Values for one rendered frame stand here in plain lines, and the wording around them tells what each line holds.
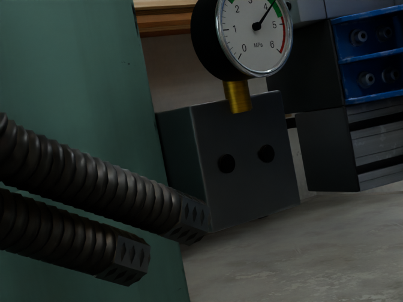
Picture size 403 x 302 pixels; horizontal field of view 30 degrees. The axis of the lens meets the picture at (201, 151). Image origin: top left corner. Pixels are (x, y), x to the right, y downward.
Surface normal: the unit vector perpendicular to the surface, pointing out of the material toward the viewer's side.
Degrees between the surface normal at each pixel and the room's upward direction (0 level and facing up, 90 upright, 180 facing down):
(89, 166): 61
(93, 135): 90
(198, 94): 90
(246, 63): 90
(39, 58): 90
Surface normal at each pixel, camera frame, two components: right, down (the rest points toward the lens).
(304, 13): 0.45, -0.04
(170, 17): 0.66, -0.08
